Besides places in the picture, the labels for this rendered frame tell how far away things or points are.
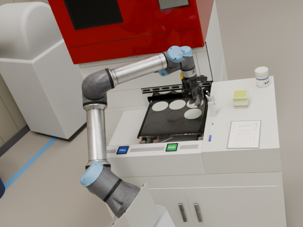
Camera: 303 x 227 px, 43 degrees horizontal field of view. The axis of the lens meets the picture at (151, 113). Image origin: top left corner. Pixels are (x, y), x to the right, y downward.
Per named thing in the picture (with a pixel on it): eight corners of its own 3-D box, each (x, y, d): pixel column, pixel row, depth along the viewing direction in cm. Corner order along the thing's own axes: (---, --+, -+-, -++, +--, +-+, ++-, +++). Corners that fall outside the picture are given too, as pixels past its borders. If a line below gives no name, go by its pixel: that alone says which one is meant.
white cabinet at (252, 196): (153, 196, 300) (123, 111, 256) (283, 193, 270) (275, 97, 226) (133, 270, 250) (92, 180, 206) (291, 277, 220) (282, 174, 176)
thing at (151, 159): (108, 165, 212) (100, 146, 205) (208, 161, 195) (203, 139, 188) (103, 177, 205) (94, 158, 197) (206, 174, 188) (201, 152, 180)
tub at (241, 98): (235, 100, 207) (233, 90, 203) (250, 100, 204) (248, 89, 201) (233, 108, 201) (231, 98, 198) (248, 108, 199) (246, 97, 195)
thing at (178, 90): (146, 104, 249) (142, 92, 244) (214, 98, 236) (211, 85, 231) (145, 106, 248) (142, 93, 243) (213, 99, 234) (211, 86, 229)
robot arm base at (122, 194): (123, 214, 151) (103, 199, 151) (115, 221, 164) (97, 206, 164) (144, 184, 159) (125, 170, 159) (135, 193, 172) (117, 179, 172)
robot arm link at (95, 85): (76, 72, 166) (179, 38, 176) (78, 79, 177) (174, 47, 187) (86, 96, 164) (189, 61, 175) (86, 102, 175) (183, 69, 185)
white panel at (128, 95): (98, 111, 264) (77, 59, 242) (216, 99, 239) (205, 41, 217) (96, 113, 261) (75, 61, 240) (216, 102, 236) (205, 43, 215)
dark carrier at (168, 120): (152, 102, 241) (152, 101, 241) (206, 96, 231) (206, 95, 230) (140, 136, 214) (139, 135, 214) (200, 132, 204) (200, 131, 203)
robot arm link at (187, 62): (172, 49, 194) (186, 43, 196) (176, 68, 200) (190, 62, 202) (179, 54, 187) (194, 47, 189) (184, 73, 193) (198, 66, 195)
